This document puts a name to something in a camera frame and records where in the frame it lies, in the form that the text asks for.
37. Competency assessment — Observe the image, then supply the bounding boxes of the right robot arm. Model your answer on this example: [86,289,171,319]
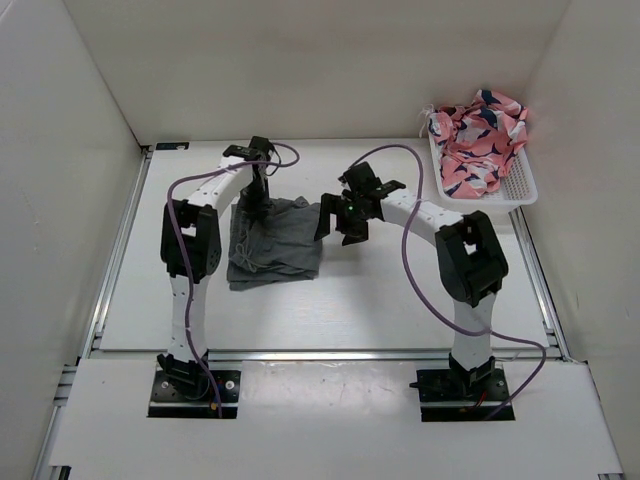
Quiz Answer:
[315,162,509,400]

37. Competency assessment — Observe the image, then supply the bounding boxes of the aluminium right side rail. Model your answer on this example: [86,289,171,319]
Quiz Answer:
[505,209,624,479]

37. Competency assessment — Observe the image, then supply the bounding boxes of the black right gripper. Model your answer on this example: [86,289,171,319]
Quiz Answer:
[315,193,370,246]

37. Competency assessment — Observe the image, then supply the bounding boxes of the white plastic basket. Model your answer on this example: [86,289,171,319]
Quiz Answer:
[428,133,538,215]

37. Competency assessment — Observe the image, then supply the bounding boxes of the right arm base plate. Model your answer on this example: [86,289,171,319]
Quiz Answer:
[409,368,515,423]

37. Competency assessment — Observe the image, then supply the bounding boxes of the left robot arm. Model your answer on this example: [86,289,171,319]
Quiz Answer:
[158,136,279,400]

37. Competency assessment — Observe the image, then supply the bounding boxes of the aluminium rail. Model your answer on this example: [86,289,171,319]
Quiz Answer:
[31,145,154,479]
[505,209,624,479]
[208,349,449,363]

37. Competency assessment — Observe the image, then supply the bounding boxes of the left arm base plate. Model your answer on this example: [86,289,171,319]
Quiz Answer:
[147,369,241,419]

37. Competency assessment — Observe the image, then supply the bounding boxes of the aluminium left side rail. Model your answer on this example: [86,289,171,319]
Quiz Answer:
[31,145,154,479]

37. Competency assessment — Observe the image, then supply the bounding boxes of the grey shorts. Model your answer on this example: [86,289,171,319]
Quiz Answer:
[226,197,323,291]

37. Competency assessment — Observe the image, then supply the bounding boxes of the pink patterned shorts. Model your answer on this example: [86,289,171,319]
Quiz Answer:
[422,89,528,200]

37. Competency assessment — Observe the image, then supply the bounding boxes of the aluminium front rail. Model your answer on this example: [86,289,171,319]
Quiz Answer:
[208,349,449,363]

